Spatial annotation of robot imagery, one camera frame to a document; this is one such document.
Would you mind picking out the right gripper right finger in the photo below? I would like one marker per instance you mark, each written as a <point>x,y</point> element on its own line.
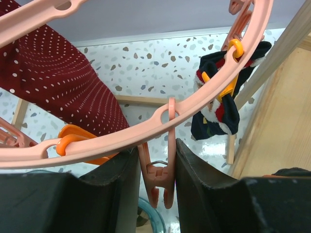
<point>210,201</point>

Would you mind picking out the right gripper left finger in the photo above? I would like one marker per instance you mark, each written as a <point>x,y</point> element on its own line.
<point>105,200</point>

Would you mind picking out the blue transparent plastic basin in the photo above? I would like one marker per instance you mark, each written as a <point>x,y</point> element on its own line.
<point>155,224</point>

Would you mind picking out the black garment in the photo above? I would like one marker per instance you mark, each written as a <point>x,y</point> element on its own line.
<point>293,172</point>

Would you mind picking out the wooden clothes rack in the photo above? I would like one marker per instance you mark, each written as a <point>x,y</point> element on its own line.
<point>273,133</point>

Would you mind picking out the red polka dot garment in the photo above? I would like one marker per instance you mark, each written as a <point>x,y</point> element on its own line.
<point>45,69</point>

